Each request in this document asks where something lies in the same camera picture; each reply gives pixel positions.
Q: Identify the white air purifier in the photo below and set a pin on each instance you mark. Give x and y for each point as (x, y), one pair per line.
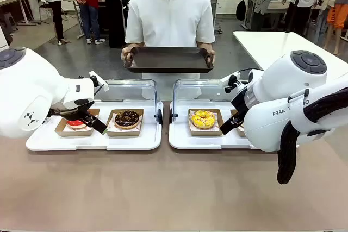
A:
(2, 39)

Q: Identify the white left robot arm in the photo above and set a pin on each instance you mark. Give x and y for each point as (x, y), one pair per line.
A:
(30, 93)

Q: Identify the chocolate donut in box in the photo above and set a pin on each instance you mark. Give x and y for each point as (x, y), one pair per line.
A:
(123, 133)

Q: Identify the cardboard box of purple donut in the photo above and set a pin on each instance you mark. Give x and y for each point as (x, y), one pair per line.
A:
(235, 116)

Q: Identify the person's left forearm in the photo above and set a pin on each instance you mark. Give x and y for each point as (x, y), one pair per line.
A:
(204, 46)

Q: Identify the rack of dark clothes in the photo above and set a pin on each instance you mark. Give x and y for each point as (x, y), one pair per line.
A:
(117, 12)

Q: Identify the grey stool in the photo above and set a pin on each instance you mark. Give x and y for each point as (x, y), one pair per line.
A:
(8, 21)

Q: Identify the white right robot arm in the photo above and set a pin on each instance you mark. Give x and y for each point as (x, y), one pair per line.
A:
(285, 88)

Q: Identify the mannequin in white shirt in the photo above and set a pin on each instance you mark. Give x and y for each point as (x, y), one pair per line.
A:
(301, 12)

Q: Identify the yellow donut in box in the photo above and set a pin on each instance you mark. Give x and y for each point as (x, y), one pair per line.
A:
(206, 133)

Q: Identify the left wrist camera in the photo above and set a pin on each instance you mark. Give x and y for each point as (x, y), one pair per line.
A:
(98, 81)

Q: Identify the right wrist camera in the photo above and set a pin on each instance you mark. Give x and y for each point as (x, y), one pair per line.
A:
(231, 81)

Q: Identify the red glazed donut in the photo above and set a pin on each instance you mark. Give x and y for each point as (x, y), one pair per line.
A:
(70, 132)
(76, 126)

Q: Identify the clear display lid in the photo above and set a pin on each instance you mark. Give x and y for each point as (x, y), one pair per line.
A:
(201, 88)
(127, 90)

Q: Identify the white display tray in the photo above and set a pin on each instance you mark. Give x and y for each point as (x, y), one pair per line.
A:
(127, 141)
(206, 141)

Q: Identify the dark brown serving tray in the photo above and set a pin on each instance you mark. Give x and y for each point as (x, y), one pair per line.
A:
(168, 59)

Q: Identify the person's right hand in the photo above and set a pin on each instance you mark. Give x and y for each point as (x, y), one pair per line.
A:
(126, 54)

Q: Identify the black tripod pole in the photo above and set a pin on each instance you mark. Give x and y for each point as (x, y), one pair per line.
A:
(295, 3)

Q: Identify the yellow sprinkle donut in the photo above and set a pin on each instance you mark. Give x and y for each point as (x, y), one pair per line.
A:
(203, 120)

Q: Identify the mannequin in orange shorts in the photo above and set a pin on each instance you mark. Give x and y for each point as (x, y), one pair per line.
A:
(335, 14)

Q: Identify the chocolate sprinkle donut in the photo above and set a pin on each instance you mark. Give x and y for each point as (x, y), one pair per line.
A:
(127, 120)

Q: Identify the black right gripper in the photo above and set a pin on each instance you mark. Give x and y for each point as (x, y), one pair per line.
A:
(240, 103)

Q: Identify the grey rolling cart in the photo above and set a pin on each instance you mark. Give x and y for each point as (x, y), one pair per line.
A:
(217, 12)

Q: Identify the paper liner under yellow donut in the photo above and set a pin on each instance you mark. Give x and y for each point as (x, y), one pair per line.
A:
(217, 126)

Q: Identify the paper liner under chocolate donut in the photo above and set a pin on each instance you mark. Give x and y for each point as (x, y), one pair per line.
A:
(111, 126)

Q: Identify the black backpack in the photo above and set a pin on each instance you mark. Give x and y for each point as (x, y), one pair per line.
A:
(241, 10)

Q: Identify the person in white shirt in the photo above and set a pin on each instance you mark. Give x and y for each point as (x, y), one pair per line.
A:
(170, 17)

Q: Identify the bystander in black trousers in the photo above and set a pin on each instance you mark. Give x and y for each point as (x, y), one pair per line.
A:
(55, 12)

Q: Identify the white side table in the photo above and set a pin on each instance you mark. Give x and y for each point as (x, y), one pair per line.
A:
(261, 44)

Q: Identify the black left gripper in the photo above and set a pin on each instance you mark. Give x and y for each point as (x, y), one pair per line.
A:
(73, 112)

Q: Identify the person's left hand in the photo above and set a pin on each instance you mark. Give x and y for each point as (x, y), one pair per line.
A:
(210, 56)

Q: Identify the person's right forearm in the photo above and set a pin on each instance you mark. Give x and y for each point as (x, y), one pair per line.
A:
(131, 45)

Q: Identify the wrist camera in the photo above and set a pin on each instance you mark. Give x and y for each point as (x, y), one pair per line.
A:
(98, 81)
(231, 81)

